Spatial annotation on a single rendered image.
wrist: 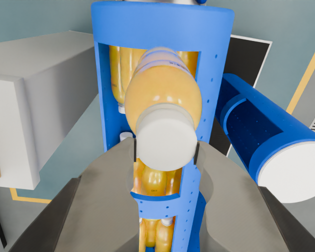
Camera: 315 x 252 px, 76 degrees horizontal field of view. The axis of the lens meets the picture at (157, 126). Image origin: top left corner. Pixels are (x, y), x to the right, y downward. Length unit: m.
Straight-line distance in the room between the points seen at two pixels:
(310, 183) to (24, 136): 0.92
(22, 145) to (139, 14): 0.43
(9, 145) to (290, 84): 1.85
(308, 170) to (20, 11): 1.84
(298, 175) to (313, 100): 1.32
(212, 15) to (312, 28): 1.58
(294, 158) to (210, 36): 0.56
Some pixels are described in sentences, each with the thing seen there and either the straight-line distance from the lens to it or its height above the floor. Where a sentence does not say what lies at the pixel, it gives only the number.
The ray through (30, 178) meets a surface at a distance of 0.67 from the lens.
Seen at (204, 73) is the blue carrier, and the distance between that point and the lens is 0.38.
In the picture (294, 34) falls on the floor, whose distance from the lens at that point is 1.86.
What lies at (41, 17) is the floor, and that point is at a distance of 1.75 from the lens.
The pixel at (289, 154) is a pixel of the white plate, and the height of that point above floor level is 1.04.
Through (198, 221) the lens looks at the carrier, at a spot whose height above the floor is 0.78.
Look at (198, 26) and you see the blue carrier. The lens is 0.35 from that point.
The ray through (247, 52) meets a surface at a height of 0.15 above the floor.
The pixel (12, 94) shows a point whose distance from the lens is 0.55.
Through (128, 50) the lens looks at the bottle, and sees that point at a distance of 0.44.
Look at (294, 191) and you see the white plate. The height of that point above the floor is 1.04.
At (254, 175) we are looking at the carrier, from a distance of 0.84.
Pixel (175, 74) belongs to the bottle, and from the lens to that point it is 0.16.
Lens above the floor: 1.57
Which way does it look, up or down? 62 degrees down
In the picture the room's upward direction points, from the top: 179 degrees clockwise
